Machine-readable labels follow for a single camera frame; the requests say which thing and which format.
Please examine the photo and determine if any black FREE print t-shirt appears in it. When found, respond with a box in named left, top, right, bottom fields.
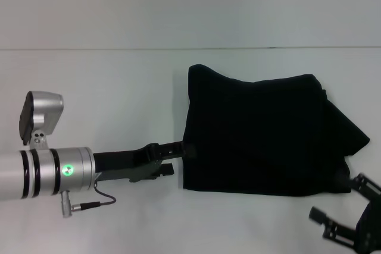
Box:
left=181, top=64, right=371, bottom=197

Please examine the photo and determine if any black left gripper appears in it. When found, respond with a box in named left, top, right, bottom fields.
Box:
left=93, top=141, right=198, bottom=184

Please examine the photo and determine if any silver perforated housing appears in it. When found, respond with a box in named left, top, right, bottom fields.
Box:
left=18, top=90, right=64, bottom=150

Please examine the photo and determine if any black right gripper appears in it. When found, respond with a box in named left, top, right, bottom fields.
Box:
left=308, top=172, right=381, bottom=254

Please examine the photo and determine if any dark left gripper cable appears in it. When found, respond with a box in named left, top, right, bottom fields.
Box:
left=60, top=183, right=117, bottom=219

